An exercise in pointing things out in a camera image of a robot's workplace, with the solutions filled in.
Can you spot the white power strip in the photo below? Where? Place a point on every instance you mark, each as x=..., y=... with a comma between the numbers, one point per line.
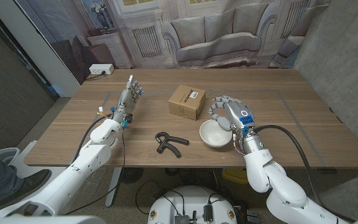
x=101, y=68

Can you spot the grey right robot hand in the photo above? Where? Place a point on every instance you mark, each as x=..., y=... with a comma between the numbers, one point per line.
x=238, y=113

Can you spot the white table leg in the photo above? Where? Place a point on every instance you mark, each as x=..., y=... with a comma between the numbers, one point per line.
x=113, y=186

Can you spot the printed living room backdrop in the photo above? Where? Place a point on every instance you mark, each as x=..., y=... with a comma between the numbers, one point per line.
x=213, y=37

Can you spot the brown cardboard box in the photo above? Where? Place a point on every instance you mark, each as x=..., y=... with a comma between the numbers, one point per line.
x=185, y=102

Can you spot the white round bin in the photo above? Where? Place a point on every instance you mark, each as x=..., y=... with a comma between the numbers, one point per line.
x=6, y=154

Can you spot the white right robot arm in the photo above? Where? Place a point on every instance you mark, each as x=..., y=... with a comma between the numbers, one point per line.
x=278, y=183

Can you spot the black round floor fan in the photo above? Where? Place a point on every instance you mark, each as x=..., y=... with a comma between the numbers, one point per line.
x=132, y=175

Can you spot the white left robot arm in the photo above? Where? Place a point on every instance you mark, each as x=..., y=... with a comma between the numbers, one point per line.
x=89, y=155

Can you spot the white bowl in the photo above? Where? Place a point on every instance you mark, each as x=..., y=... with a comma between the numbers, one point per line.
x=211, y=137

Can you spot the yellow floor object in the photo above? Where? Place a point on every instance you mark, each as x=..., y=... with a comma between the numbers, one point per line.
x=235, y=175

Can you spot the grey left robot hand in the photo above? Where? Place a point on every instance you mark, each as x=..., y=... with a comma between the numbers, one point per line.
x=126, y=102

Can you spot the black grip trainer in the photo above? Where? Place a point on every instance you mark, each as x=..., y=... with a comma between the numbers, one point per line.
x=166, y=143

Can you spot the white floor platform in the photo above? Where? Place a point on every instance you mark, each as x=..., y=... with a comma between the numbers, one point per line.
x=20, y=161

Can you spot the white robot torso base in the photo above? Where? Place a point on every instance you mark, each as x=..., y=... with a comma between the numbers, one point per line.
x=191, y=199

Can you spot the dark shoe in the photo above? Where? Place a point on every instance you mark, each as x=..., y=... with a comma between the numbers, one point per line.
x=30, y=183

